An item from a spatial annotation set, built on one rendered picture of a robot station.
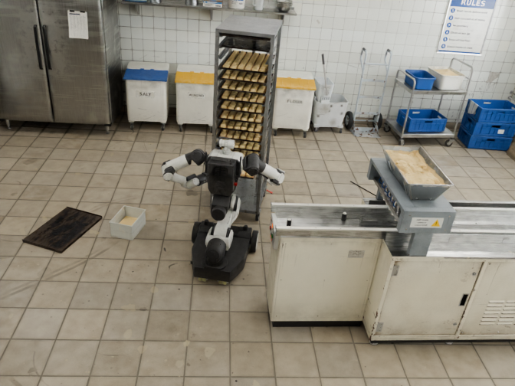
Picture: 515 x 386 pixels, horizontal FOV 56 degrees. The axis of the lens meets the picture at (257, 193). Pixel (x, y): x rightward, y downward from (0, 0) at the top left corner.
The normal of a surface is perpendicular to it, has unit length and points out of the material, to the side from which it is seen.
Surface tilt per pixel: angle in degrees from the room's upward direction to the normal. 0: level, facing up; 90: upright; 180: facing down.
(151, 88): 91
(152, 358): 0
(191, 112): 95
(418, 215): 90
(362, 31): 90
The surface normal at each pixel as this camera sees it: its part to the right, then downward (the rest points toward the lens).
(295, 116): 0.02, 0.55
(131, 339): 0.07, -0.86
